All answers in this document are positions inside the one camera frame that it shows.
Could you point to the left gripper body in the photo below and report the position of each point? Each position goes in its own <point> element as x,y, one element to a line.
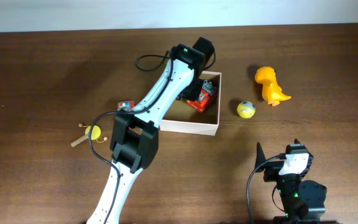
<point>192,93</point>

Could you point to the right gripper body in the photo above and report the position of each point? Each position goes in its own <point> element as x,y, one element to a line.
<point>273,168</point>

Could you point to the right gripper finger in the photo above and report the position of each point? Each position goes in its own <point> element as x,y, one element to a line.
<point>296,142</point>
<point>260,158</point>

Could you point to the red toy fire truck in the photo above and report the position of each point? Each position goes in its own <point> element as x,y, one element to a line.
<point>207,95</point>

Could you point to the small red toy car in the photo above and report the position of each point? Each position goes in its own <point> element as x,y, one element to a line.
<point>125,105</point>

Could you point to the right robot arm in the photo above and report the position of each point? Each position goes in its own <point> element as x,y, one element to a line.
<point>302,200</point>

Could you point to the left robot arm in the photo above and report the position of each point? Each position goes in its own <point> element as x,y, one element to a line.
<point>134,141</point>

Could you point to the yellow grey ball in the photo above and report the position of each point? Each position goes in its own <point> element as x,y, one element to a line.
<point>246,109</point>

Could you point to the orange toy dinosaur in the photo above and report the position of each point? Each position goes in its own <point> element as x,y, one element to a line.
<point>272,93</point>

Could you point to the white cardboard box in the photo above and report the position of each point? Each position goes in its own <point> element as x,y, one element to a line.
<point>183,118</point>

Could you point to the yellow wooden rattle drum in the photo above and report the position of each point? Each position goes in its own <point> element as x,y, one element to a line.
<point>95,135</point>

